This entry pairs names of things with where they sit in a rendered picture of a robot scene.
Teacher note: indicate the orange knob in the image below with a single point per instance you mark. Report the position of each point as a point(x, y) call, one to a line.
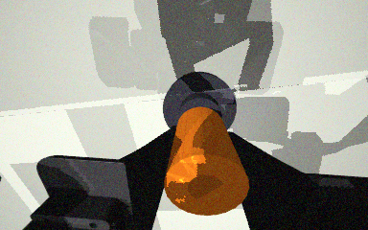
point(205, 175)

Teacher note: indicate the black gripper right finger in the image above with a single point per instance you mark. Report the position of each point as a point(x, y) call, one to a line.
point(282, 198)

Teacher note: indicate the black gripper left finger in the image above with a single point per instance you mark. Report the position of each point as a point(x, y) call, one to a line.
point(137, 179)

